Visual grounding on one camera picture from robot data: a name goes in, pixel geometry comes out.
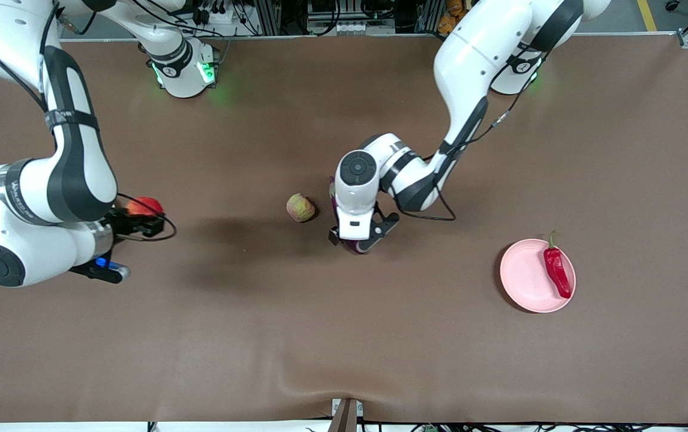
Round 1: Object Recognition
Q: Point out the red apple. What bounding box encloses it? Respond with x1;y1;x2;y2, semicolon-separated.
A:
125;196;165;218

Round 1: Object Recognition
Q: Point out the purple eggplant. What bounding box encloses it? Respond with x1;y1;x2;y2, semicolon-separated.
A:
328;177;368;256

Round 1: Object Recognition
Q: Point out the pale green pink fruit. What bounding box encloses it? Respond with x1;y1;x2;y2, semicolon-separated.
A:
286;193;316;223

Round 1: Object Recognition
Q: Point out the red chili pepper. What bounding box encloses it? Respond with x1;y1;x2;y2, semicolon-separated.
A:
543;230;573;299

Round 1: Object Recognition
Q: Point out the brown table cloth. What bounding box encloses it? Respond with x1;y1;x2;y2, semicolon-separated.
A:
0;33;688;424

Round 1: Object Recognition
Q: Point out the pink plate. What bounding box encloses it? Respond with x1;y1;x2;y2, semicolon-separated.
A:
500;239;576;314

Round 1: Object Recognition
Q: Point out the long white power strip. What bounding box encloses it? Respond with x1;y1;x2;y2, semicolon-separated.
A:
308;21;396;35

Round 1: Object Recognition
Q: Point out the white power strip with plugs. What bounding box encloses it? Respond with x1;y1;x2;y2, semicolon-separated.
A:
191;6;260;37

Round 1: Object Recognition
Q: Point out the orange items pile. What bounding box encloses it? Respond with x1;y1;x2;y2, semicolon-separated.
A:
438;0;470;34

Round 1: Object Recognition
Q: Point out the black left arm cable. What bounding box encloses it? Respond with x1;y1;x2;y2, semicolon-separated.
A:
380;36;551;222

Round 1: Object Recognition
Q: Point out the metal mount bar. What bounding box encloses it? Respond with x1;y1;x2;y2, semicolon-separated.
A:
328;398;364;432

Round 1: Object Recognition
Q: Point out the aluminium frame post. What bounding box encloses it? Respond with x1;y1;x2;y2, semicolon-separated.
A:
419;0;440;34
257;0;284;35

